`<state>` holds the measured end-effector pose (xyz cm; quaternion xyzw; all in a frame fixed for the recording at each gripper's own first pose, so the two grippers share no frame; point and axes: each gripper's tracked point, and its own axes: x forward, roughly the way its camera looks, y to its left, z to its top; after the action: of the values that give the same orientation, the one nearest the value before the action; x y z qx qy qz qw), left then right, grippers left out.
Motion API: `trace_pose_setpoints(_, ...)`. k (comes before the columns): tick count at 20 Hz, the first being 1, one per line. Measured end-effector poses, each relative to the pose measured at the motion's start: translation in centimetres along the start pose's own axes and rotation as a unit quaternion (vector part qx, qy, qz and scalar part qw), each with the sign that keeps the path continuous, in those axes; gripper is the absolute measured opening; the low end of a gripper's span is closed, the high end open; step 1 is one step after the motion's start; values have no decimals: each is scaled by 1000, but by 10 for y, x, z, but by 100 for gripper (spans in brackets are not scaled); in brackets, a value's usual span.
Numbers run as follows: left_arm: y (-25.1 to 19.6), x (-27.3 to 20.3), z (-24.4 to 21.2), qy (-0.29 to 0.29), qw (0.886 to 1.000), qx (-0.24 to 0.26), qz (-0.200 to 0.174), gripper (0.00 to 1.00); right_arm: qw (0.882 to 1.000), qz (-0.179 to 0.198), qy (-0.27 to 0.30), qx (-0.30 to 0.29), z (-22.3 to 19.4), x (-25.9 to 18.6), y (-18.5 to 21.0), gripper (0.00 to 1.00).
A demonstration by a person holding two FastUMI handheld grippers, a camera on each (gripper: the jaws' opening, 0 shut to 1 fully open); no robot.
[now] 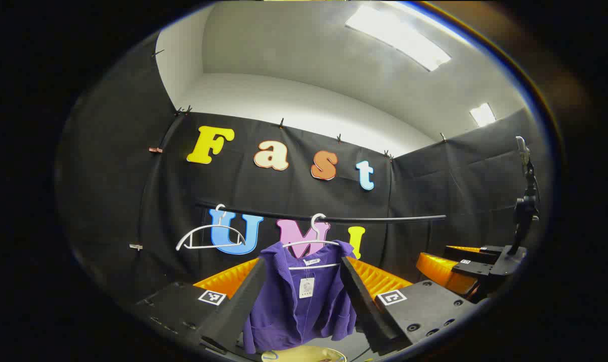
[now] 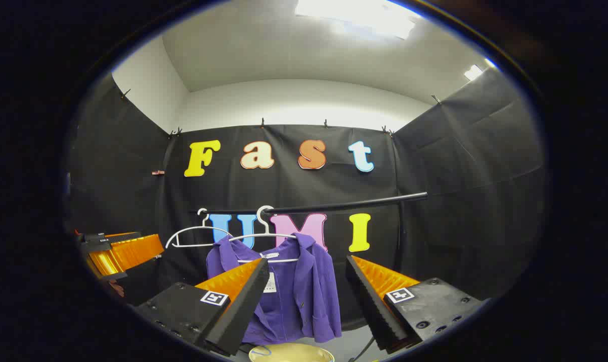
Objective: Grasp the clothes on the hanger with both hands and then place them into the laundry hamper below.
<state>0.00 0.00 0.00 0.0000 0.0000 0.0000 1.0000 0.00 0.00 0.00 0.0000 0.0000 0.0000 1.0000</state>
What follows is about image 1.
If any white clothes hanger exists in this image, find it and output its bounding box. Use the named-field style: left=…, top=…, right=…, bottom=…
left=283, top=213, right=340, bottom=270

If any black clothes rack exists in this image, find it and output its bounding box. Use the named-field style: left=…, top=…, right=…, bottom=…
left=196, top=200, right=446, bottom=224

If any beige round laundry hamper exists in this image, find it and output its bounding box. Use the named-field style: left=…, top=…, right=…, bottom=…
left=261, top=345, right=347, bottom=362

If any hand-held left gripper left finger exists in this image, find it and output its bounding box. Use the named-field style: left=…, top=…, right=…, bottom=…
left=133, top=257, right=267, bottom=355

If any black backdrop cloth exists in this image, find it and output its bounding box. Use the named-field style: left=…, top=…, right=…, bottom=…
left=55, top=33, right=556, bottom=322

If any small ceiling light panel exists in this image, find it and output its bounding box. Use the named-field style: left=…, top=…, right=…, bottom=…
left=469, top=103, right=497, bottom=127

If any long ceiling light panel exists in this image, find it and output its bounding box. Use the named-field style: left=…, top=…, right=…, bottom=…
left=345, top=5, right=452, bottom=72

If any empty white hanger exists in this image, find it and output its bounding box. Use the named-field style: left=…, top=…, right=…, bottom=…
left=176, top=204, right=246, bottom=252

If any purple ribbed jacket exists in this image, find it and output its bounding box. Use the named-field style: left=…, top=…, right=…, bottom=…
left=242, top=240, right=359, bottom=355

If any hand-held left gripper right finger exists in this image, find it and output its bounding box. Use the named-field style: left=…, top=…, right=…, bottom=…
left=339, top=255, right=480, bottom=355

